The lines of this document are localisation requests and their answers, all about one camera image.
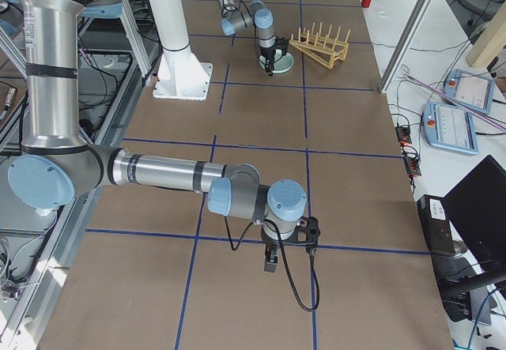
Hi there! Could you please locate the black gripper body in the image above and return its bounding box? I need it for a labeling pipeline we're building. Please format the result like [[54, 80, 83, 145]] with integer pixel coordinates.
[[261, 234, 280, 256], [260, 45, 276, 64]]

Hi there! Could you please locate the light green plate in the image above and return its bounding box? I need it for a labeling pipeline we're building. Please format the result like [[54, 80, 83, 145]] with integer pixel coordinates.
[[259, 49, 294, 75]]

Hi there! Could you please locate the wooden plate rack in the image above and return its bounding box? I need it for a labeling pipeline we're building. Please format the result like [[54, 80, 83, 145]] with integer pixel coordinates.
[[289, 22, 351, 70]]

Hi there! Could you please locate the brown paper table cover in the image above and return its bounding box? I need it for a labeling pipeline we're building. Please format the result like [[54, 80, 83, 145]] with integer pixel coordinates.
[[37, 0, 455, 350]]

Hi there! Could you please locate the black usb hub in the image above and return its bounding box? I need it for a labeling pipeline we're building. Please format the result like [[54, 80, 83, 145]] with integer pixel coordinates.
[[395, 124, 421, 178]]

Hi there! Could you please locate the black computer box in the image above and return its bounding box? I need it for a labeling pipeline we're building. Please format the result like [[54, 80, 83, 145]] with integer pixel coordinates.
[[417, 194, 455, 257]]

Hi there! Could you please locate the near teach pendant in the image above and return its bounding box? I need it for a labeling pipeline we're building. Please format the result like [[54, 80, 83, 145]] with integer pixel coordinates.
[[422, 102, 478, 155]]

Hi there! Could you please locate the teach pendant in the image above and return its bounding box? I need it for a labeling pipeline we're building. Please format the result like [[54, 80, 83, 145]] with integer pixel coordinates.
[[422, 102, 478, 155], [444, 69, 495, 115]]

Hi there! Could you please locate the far teach pendant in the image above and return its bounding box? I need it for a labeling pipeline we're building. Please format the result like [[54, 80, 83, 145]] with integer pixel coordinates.
[[444, 69, 495, 115]]

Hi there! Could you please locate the black monitor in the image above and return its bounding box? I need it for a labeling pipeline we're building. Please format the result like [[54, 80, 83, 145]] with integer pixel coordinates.
[[440, 155, 505, 297]]

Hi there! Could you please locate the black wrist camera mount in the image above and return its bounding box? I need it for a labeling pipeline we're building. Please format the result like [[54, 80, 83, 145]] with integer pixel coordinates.
[[285, 216, 321, 248], [275, 37, 289, 57]]

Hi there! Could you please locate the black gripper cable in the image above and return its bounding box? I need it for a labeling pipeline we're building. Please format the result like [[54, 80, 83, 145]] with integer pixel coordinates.
[[224, 217, 320, 312]]

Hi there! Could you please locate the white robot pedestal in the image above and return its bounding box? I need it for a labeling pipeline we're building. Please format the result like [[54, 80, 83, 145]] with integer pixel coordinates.
[[149, 0, 213, 100]]

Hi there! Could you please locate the grey aluminium frame post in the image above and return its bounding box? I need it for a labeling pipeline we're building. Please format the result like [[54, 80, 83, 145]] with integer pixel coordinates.
[[379, 0, 433, 93]]

